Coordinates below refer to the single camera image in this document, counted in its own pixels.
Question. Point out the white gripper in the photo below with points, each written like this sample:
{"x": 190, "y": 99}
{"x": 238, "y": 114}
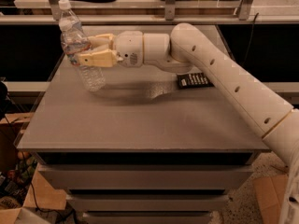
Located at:
{"x": 129, "y": 49}

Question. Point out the cardboard box right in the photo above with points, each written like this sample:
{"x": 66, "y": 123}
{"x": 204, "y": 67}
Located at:
{"x": 269, "y": 192}

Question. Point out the tall labelled water bottle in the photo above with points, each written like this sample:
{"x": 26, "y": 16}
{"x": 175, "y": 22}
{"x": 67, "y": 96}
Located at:
{"x": 68, "y": 17}

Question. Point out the clear crinkled water bottle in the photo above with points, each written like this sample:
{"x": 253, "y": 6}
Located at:
{"x": 75, "y": 44}

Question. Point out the cardboard box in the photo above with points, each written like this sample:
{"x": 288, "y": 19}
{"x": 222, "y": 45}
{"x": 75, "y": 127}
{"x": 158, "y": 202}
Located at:
{"x": 40, "y": 195}
{"x": 269, "y": 192}

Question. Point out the metal rail frame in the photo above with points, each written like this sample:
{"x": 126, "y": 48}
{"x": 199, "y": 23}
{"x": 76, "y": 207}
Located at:
{"x": 198, "y": 12}

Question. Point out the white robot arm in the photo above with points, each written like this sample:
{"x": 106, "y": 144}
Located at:
{"x": 267, "y": 114}

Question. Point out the cardboard box left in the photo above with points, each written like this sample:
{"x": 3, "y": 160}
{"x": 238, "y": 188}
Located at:
{"x": 40, "y": 195}

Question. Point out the black snack bar packet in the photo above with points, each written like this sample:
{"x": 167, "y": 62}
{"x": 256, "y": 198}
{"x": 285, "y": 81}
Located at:
{"x": 193, "y": 80}

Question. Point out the grey drawer cabinet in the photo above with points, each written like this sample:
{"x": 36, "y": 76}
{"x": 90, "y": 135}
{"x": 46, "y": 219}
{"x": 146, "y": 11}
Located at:
{"x": 140, "y": 150}

